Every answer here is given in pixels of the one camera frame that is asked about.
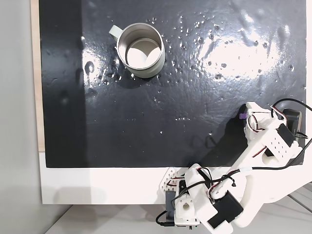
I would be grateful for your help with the white board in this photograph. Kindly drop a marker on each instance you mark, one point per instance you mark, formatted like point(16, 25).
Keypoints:
point(97, 185)

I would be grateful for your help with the light wooden board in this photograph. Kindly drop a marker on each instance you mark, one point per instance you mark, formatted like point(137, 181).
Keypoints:
point(36, 85)

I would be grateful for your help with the black glossy mat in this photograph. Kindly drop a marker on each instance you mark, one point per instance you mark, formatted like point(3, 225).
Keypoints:
point(122, 122)

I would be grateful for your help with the purple ribbed pen grip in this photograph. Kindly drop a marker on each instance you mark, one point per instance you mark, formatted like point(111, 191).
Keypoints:
point(242, 116)

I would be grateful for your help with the black camera box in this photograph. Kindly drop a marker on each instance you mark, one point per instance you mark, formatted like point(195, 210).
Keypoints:
point(292, 119)

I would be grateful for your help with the black table clamp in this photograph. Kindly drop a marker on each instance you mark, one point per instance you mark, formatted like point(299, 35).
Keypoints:
point(169, 202)

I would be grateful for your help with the pale green metal cup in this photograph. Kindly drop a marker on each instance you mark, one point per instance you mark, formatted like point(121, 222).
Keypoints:
point(146, 72)

